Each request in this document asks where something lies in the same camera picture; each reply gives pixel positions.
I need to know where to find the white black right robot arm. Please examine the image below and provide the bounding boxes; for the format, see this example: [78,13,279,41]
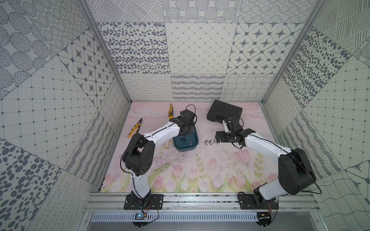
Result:
[215,117,317,204]

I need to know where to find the yellow black pliers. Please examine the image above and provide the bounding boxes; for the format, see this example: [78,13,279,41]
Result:
[127,118,143,138]

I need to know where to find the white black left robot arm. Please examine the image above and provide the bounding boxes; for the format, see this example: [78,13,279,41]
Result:
[120,109,197,201]

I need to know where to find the teal plastic storage box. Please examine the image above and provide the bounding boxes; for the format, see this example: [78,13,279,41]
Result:
[172,128,199,152]

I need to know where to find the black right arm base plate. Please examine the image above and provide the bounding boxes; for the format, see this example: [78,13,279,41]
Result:
[237,192,279,210]

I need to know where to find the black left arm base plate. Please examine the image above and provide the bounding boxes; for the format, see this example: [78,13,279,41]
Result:
[124,192,164,210]

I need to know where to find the aluminium mounting rail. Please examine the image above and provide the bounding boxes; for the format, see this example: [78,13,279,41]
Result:
[82,193,320,212]

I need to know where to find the yellow black utility knife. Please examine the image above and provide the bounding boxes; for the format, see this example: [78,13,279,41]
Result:
[168,104,173,119]

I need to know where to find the black plastic tool case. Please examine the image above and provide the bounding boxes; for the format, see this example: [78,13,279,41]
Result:
[207,100,243,123]

